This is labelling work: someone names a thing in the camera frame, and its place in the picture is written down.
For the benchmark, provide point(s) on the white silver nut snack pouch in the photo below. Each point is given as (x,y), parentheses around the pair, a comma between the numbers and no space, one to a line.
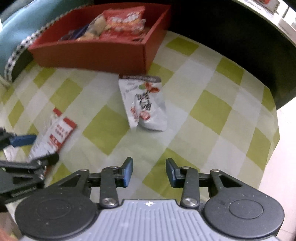
(144,103)

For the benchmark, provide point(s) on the dark blue snack packet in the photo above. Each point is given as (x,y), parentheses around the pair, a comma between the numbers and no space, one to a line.
(74,34)

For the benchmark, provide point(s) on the red Trolli gummy bag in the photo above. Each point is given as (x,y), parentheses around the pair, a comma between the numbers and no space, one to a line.
(124,24)

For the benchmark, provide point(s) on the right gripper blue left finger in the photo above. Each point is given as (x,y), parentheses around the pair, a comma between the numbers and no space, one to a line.
(111,178)

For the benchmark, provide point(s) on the long white red snack packet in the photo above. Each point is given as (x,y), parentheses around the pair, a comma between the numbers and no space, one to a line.
(57,129)

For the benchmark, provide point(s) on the round bun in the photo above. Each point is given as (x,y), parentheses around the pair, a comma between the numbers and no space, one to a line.
(94,29)

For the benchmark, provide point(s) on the teal cushion with houndstooth trim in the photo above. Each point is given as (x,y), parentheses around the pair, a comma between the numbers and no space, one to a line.
(28,20)

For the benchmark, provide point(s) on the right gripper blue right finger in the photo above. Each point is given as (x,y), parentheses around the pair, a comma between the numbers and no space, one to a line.
(186,178)

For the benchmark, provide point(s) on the red cardboard box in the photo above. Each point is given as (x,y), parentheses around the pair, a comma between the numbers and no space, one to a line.
(125,57)

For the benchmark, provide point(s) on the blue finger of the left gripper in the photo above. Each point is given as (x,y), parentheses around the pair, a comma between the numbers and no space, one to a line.
(47,160)
(23,140)

